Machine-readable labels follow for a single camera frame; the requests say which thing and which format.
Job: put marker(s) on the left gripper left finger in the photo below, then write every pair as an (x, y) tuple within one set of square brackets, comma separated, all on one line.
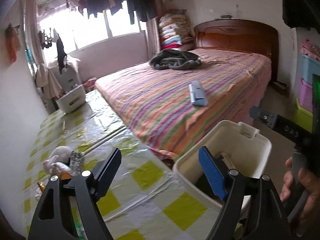
[(53, 218)]

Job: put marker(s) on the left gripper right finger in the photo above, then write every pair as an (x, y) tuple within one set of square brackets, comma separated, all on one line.
[(266, 216)]

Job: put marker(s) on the brown bottle white cap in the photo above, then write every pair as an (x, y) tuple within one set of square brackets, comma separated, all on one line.
[(41, 186)]

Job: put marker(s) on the silver pill blister pack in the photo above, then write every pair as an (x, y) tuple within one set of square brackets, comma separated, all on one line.
[(76, 163)]

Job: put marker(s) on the white fluffy plush slipper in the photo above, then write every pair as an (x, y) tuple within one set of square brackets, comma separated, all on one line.
[(61, 154)]

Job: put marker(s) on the white plastic trash bin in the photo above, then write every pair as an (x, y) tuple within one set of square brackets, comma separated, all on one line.
[(243, 146)]

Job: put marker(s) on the person's right hand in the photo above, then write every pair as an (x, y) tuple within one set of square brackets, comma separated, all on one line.
[(301, 194)]

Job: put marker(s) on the colourful plastic drawer unit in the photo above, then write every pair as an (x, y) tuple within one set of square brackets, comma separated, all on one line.
[(308, 64)]

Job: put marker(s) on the striped bed sheet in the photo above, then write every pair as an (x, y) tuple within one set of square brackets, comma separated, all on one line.
[(155, 104)]

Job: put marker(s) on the light blue folded box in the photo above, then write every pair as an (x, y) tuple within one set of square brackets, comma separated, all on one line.
[(197, 94)]

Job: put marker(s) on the white storage basket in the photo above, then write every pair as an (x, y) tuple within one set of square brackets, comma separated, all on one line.
[(72, 100)]

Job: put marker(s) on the wooden headboard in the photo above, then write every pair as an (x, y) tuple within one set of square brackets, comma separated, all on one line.
[(239, 35)]

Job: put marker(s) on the white washing machine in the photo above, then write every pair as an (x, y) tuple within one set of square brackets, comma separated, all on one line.
[(69, 76)]

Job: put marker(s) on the dark grey crumpled blanket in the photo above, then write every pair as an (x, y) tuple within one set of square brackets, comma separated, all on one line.
[(175, 60)]

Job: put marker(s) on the stack of folded quilts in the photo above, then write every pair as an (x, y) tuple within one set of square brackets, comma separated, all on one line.
[(175, 31)]

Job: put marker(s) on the pink curtain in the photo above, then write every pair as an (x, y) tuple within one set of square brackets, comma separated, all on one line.
[(152, 33)]

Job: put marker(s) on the orange cloth wall hanging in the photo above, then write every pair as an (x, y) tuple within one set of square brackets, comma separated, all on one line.
[(12, 42)]

